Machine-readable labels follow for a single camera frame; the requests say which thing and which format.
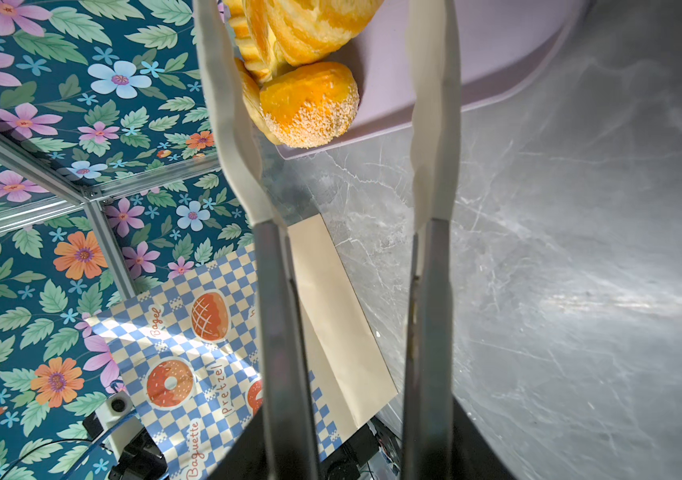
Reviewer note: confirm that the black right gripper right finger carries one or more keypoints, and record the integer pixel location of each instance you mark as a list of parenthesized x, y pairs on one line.
[(472, 456)]

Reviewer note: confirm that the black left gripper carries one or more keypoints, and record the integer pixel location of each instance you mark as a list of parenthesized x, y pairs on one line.
[(140, 460)]

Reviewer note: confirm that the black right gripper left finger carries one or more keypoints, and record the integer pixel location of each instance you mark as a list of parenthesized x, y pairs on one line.
[(246, 459)]

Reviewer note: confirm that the blue checkered paper bag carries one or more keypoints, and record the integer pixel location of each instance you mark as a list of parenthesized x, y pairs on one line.
[(188, 353)]

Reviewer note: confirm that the steel tongs with beige tips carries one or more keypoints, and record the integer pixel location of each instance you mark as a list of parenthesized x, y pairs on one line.
[(289, 428)]

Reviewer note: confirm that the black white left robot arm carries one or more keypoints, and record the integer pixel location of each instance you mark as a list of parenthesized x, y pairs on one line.
[(367, 454)]

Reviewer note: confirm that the sesame coated bread roll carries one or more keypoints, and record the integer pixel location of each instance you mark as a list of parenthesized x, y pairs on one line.
[(311, 105)]

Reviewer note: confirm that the long ridged baguette bread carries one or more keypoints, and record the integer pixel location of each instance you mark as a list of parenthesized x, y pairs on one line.
[(245, 51)]

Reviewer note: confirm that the large striped croissant bread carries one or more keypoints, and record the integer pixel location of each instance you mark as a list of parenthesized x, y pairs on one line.
[(304, 32)]

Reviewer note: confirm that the lilac plastic tray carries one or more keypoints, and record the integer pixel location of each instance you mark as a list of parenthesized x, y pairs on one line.
[(504, 46)]

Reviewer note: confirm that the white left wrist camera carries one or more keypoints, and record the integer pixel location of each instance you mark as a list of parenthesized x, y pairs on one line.
[(116, 412)]

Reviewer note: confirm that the ring shaped bagel bread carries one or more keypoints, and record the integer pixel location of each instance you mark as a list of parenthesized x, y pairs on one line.
[(251, 97)]

